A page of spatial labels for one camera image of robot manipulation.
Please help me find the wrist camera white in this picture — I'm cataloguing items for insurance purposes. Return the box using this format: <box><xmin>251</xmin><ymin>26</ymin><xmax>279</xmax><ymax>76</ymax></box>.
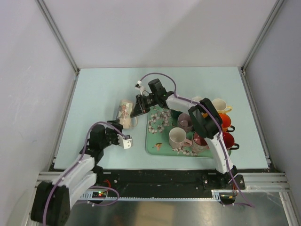
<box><xmin>118</xmin><ymin>135</ymin><xmax>133</xmax><ymax>149</ymax></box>
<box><xmin>135</xmin><ymin>81</ymin><xmax>145</xmax><ymax>95</ymax></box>

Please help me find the dark green mug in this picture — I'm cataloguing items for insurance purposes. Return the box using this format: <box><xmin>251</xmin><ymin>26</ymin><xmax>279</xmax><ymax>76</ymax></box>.
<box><xmin>170</xmin><ymin>110</ymin><xmax>182</xmax><ymax>120</ymax></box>

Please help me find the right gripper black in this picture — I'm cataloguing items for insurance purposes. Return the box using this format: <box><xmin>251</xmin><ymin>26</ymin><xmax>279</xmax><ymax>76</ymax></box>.
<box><xmin>131</xmin><ymin>94</ymin><xmax>158</xmax><ymax>119</ymax></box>

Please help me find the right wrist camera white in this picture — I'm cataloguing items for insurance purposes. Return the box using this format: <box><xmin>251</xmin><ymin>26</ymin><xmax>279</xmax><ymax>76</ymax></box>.
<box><xmin>135</xmin><ymin>81</ymin><xmax>145</xmax><ymax>95</ymax></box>

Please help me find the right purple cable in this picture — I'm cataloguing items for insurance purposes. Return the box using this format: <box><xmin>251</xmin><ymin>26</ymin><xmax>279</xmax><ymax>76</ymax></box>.
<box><xmin>138</xmin><ymin>72</ymin><xmax>256</xmax><ymax>208</ymax></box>

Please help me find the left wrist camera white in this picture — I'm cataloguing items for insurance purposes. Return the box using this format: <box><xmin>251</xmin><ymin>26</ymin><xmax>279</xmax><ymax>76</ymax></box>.
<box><xmin>118</xmin><ymin>135</ymin><xmax>133</xmax><ymax>149</ymax></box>

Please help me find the light green mug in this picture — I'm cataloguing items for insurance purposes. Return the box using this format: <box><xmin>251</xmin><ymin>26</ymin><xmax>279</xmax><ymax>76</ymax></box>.
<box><xmin>192</xmin><ymin>97</ymin><xmax>203</xmax><ymax>102</ymax></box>

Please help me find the grey cable duct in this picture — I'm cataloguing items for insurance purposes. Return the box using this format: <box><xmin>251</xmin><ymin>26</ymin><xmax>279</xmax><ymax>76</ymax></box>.
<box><xmin>79</xmin><ymin>190</ymin><xmax>234</xmax><ymax>202</ymax></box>

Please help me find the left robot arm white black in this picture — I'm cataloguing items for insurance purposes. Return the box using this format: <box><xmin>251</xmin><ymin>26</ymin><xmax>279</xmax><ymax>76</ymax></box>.
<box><xmin>30</xmin><ymin>120</ymin><xmax>132</xmax><ymax>226</ymax></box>

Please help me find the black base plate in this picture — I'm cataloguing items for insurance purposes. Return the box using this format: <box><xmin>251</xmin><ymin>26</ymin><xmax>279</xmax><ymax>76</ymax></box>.
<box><xmin>95</xmin><ymin>169</ymin><xmax>246</xmax><ymax>199</ymax></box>

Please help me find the cream floral mug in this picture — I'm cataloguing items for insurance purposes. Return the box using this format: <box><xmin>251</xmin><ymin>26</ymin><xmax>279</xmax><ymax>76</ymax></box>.
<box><xmin>116</xmin><ymin>99</ymin><xmax>138</xmax><ymax>129</ymax></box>

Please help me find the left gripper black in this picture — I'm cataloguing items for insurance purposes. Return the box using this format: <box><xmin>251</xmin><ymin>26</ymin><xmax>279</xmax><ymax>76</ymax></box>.
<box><xmin>100</xmin><ymin>119</ymin><xmax>124</xmax><ymax>149</ymax></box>

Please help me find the red mug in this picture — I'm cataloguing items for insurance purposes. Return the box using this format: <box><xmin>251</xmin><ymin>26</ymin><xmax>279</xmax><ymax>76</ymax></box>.
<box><xmin>223</xmin><ymin>132</ymin><xmax>240</xmax><ymax>150</ymax></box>

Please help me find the mauve mug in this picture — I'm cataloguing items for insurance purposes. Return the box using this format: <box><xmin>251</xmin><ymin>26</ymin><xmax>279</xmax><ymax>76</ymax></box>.
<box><xmin>177</xmin><ymin>113</ymin><xmax>193</xmax><ymax>133</ymax></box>

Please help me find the green floral tray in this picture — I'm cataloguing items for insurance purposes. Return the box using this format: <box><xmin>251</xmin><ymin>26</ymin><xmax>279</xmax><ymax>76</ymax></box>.
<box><xmin>144</xmin><ymin>105</ymin><xmax>232</xmax><ymax>158</ymax></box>

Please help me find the yellow mug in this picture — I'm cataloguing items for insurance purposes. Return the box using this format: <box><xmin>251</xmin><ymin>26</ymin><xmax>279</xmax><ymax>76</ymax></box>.
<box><xmin>212</xmin><ymin>98</ymin><xmax>233</xmax><ymax>113</ymax></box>

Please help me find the light pink mug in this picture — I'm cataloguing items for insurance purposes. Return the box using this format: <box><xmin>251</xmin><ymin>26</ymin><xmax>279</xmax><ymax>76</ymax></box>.
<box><xmin>169</xmin><ymin>127</ymin><xmax>192</xmax><ymax>149</ymax></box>

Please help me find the orange mug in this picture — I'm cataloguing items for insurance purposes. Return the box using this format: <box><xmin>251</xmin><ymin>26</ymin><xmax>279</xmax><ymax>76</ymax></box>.
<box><xmin>219</xmin><ymin>113</ymin><xmax>236</xmax><ymax>132</ymax></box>

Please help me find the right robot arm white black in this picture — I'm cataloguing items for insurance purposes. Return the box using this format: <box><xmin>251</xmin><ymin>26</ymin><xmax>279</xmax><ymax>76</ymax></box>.
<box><xmin>130</xmin><ymin>79</ymin><xmax>237</xmax><ymax>189</ymax></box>

